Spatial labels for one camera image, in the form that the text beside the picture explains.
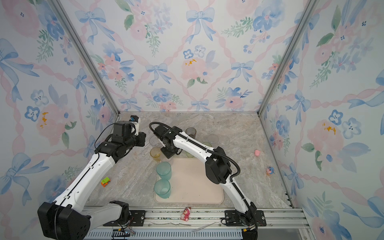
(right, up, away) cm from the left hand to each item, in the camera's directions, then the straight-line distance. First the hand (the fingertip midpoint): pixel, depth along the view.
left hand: (143, 133), depth 79 cm
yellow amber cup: (+3, -13, +15) cm, 20 cm away
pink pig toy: (+68, -13, +17) cm, 71 cm away
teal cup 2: (+10, -21, +7) cm, 25 cm away
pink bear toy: (+23, -40, -7) cm, 47 cm away
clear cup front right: (+47, -6, +21) cm, 52 cm away
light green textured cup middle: (+24, -8, -19) cm, 32 cm away
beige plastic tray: (+25, -31, +8) cm, 40 cm away
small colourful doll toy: (+70, -22, +5) cm, 74 cm away
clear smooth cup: (0, -6, +20) cm, 21 cm away
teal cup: (+10, -30, +1) cm, 31 cm away
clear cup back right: (+40, -5, +17) cm, 43 cm away
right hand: (+13, -11, +9) cm, 20 cm away
